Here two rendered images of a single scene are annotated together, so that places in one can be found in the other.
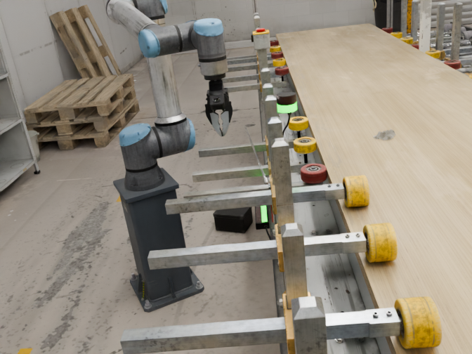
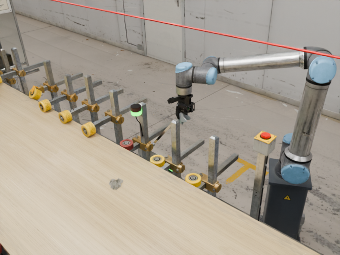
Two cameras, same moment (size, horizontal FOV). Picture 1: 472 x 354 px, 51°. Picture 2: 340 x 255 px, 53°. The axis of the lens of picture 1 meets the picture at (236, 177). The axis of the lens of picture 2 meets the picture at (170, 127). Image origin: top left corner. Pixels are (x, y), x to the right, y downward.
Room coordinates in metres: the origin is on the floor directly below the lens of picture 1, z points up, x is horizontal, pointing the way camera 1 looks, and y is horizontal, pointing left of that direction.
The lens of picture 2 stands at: (2.63, -1.37, 2.02)
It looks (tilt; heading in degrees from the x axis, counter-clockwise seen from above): 32 degrees down; 129
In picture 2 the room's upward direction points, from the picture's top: 2 degrees counter-clockwise
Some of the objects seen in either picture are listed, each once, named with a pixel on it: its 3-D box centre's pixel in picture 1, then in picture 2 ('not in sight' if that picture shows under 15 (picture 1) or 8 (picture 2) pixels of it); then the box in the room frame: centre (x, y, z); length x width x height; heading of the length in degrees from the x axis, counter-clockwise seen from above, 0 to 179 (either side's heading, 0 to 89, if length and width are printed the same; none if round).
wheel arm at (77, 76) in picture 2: not in sight; (62, 81); (0.41, 0.06, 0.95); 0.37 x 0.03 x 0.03; 86
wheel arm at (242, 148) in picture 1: (251, 148); (215, 174); (1.91, -0.08, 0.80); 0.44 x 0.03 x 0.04; 86
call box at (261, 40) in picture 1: (261, 40); (264, 143); (2.20, -0.18, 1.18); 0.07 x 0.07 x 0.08; 86
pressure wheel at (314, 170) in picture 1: (314, 183); (127, 150); (1.39, -0.24, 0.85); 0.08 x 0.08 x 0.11
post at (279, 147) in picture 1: (287, 241); (92, 107); (0.94, -0.10, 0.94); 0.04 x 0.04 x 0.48; 86
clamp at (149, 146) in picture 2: not in sight; (142, 143); (1.42, -0.13, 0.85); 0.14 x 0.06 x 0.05; 176
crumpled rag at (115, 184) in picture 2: (386, 133); (115, 182); (1.60, -0.53, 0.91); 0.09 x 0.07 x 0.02; 120
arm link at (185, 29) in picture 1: (194, 36); (205, 74); (1.72, 0.08, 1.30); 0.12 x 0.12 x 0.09; 22
